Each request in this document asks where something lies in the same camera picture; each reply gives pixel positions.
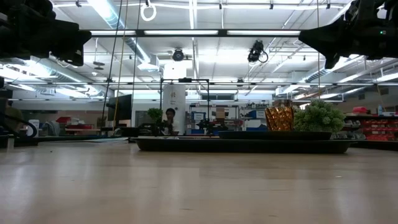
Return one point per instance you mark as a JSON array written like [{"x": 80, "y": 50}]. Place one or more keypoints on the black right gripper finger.
[{"x": 323, "y": 40}]

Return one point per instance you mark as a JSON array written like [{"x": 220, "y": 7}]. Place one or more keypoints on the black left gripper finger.
[{"x": 77, "y": 49}]

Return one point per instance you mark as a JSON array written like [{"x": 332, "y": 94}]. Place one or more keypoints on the dark round plate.
[{"x": 273, "y": 135}]

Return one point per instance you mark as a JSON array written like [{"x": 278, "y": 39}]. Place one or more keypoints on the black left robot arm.
[{"x": 21, "y": 28}]

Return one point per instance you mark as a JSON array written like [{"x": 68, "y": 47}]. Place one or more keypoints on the background black robot arm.
[{"x": 211, "y": 126}]

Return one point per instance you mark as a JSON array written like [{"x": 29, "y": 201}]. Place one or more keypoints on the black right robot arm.
[{"x": 384, "y": 9}]

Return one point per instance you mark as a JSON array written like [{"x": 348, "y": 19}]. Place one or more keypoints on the shiny gold cup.
[{"x": 279, "y": 118}]

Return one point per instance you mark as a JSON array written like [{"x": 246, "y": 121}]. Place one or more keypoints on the black rectangular tray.
[{"x": 242, "y": 146}]

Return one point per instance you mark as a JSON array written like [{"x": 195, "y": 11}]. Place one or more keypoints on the black computer monitor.
[{"x": 119, "y": 109}]

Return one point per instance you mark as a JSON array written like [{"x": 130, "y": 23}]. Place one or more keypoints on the bushy green plant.
[{"x": 318, "y": 116}]

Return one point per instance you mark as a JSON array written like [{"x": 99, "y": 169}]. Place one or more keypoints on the grey cloth heap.
[{"x": 51, "y": 128}]

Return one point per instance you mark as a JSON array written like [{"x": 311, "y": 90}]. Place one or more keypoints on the white bucket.
[{"x": 33, "y": 127}]

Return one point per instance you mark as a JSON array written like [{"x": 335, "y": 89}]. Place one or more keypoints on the red storage shelf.
[{"x": 376, "y": 126}]

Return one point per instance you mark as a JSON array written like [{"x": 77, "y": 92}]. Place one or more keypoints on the person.
[
  {"x": 171, "y": 121},
  {"x": 13, "y": 116}
]

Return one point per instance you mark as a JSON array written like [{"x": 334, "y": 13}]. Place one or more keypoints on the round black ceiling fixture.
[{"x": 178, "y": 55}]

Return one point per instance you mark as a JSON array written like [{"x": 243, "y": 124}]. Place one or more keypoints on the small green potted plant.
[{"x": 154, "y": 115}]

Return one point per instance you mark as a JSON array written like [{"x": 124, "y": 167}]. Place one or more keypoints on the white pillar with logo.
[{"x": 174, "y": 99}]

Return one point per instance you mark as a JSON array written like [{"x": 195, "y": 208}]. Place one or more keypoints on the black overhead camera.
[{"x": 255, "y": 51}]

